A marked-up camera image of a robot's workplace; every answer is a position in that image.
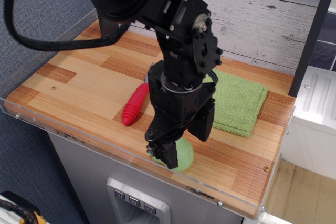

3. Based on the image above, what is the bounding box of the black braided cable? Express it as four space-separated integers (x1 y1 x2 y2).
0 0 131 51

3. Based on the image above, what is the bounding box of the folded green cloth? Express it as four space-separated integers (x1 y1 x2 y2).
212 69 268 137

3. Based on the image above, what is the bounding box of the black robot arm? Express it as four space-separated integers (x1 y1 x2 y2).
91 0 222 169

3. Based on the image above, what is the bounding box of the grey toy fridge cabinet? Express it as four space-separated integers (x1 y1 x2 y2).
49 133 243 223

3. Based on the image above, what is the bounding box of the yellow object at corner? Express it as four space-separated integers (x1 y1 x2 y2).
34 212 48 224

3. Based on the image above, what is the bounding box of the green toy pear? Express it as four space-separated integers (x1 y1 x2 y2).
146 137 194 172

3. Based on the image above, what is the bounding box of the left dark grey post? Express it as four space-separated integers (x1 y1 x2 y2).
98 16 119 37

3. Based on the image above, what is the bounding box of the red handled metal fork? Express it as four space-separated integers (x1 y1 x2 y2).
122 75 149 126

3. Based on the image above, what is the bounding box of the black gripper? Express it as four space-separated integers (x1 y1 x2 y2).
145 61 216 169

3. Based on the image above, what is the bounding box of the right dark grey post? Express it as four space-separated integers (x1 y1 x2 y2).
288 0 332 98

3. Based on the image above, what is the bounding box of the white toy sink unit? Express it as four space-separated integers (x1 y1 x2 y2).
280 66 335 179

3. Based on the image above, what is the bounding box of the dark grey post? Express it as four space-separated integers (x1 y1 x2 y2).
98 16 119 37
288 0 332 98

